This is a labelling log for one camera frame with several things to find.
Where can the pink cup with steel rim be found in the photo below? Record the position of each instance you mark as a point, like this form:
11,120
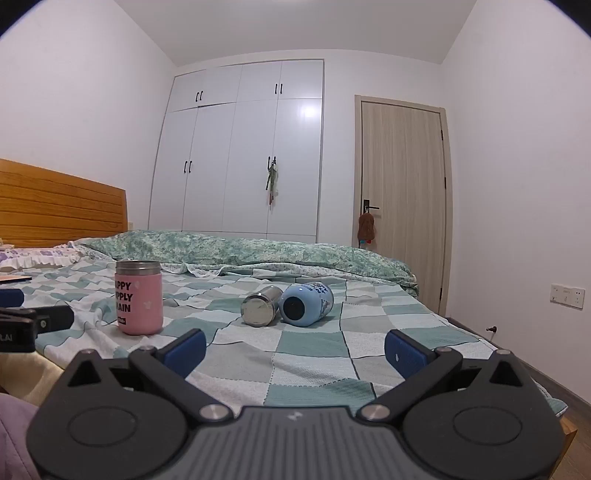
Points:
138,300

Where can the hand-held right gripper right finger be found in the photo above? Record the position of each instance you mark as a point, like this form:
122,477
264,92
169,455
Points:
406,354

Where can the white wall socket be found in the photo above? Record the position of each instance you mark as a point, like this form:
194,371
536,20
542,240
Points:
567,295

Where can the light blue patterned cup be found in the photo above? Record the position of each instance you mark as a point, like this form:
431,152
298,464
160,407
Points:
304,304

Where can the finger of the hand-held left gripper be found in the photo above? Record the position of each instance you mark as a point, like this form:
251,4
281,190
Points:
10,297
55,318

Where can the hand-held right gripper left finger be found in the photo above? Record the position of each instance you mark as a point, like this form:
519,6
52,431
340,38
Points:
184,353

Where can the green hanging pendant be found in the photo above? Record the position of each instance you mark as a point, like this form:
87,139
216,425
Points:
272,182

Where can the wooden headboard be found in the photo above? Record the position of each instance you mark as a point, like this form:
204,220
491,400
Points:
60,207

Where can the flat reddish book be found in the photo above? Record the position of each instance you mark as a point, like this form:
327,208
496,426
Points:
14,279

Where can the cream blanket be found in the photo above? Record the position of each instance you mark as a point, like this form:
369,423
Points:
23,378

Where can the green floral quilt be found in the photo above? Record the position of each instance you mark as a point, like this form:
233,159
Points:
258,254

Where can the purple floral pillow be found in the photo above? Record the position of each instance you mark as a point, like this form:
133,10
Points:
32,257

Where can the stainless steel cup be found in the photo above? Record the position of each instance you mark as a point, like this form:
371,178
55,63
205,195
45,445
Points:
258,310

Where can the light wooden door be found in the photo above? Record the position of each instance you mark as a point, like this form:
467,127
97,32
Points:
401,194

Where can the pink clothing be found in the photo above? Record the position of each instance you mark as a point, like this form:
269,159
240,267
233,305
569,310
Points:
14,438

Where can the brown plush toy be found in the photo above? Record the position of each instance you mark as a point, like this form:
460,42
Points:
366,228

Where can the white wardrobe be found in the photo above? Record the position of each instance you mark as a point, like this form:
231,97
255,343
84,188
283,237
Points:
240,152

